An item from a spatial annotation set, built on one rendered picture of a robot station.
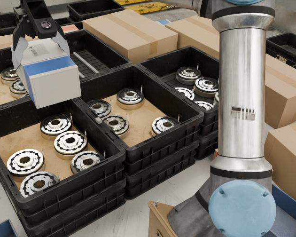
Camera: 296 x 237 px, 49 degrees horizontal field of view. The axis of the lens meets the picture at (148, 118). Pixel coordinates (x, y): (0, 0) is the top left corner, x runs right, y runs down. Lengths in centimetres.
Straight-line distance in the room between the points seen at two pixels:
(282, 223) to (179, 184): 33
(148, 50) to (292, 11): 287
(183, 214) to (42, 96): 45
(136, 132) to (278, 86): 62
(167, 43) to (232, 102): 104
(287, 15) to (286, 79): 282
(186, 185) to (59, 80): 55
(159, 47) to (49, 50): 75
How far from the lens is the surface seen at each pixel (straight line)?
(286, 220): 113
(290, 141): 115
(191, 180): 115
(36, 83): 84
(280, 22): 434
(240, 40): 63
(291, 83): 146
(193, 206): 79
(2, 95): 138
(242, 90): 62
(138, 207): 107
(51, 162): 104
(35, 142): 112
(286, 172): 116
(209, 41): 160
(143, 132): 112
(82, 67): 149
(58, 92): 87
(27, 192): 94
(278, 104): 139
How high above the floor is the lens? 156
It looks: 38 degrees down
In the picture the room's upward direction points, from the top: 2 degrees clockwise
